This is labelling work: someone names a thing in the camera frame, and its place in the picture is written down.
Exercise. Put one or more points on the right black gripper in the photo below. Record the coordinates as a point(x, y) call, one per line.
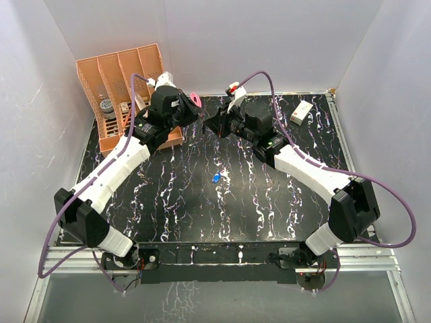
point(219, 123)

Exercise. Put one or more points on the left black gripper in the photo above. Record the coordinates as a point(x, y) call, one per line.
point(194, 112)

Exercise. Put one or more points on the blue key tag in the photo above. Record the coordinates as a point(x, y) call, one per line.
point(216, 178)

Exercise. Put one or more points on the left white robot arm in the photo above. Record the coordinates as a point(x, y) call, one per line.
point(81, 208)

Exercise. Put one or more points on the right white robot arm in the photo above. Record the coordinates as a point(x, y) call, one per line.
point(351, 199)

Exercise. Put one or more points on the small white beige box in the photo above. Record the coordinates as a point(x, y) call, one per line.
point(124, 107)

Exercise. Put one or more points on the orange perforated file organizer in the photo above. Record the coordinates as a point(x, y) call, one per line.
point(110, 75)

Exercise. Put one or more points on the grey round canister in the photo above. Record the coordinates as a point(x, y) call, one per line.
point(106, 107)

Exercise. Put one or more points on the white red small box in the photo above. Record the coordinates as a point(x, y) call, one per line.
point(301, 112)

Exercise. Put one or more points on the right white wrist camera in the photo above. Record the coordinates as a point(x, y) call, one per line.
point(236, 94)

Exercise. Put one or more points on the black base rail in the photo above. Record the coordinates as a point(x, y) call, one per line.
point(169, 262)

